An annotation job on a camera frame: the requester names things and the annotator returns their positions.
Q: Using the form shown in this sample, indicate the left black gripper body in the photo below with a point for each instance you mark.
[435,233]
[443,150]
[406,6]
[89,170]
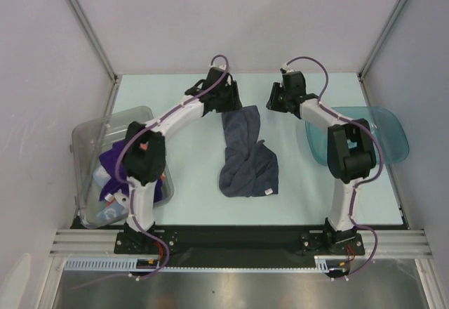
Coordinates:
[227,98]

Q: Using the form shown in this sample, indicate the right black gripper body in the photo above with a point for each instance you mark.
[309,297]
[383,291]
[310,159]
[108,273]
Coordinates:
[275,99]

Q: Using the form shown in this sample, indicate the grey towel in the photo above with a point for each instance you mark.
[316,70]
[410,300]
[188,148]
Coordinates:
[251,169]

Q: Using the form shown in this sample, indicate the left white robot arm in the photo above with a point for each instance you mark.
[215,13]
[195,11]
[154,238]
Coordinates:
[142,160]

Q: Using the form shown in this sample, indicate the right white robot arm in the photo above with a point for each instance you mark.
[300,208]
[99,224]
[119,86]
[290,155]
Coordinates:
[350,152]

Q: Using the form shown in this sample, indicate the teal plastic tray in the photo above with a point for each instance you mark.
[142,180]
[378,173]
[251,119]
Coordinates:
[384,125]

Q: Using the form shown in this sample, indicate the clear plastic bin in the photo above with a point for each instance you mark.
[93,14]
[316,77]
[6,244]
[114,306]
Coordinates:
[98,143]

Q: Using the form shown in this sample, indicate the light blue paw towel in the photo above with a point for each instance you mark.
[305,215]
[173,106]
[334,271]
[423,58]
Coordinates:
[114,196]

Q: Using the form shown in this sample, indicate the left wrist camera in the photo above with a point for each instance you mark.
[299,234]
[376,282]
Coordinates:
[219,66]

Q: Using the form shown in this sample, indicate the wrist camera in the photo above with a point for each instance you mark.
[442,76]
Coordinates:
[219,66]
[286,69]

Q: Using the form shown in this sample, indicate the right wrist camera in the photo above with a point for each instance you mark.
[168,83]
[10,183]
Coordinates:
[286,69]

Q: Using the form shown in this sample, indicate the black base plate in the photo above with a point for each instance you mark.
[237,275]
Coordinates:
[241,246]

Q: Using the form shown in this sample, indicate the right aluminium frame post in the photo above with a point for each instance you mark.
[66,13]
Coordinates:
[387,29]

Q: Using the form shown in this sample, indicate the aluminium frame post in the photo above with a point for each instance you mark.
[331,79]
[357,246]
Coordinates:
[387,29]
[92,38]

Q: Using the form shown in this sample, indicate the white slotted cable duct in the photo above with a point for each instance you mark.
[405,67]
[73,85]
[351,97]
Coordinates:
[148,265]

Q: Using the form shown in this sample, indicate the left aluminium frame post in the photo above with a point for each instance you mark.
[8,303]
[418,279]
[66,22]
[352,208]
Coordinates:
[92,38]

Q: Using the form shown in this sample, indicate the aluminium front rail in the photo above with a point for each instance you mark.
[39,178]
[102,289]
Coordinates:
[391,243]

